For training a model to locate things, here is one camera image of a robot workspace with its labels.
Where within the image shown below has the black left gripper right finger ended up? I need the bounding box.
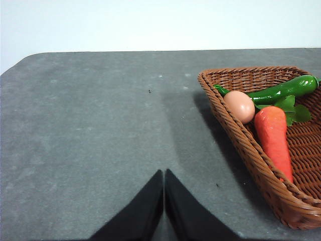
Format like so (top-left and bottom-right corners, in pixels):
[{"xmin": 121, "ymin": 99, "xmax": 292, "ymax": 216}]
[{"xmin": 164, "ymin": 168, "xmax": 242, "ymax": 241}]

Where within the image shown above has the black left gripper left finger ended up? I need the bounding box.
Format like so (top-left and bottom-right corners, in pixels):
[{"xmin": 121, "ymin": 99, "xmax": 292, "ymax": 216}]
[{"xmin": 89, "ymin": 169, "xmax": 164, "ymax": 241}]

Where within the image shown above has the brown wicker basket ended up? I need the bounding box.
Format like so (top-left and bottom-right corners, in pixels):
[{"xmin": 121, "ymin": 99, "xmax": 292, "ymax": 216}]
[{"xmin": 197, "ymin": 65, "xmax": 321, "ymax": 230}]

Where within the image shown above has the orange carrot with green leaves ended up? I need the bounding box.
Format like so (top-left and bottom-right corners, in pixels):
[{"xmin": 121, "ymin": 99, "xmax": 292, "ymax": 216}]
[{"xmin": 250, "ymin": 94, "xmax": 313, "ymax": 184}]

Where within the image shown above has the beige egg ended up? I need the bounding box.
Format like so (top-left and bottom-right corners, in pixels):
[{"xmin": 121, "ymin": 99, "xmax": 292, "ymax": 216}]
[{"xmin": 223, "ymin": 90, "xmax": 256, "ymax": 125}]

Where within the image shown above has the green chili pepper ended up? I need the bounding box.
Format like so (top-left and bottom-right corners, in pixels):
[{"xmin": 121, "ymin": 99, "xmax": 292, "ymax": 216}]
[{"xmin": 213, "ymin": 74, "xmax": 321, "ymax": 104}]

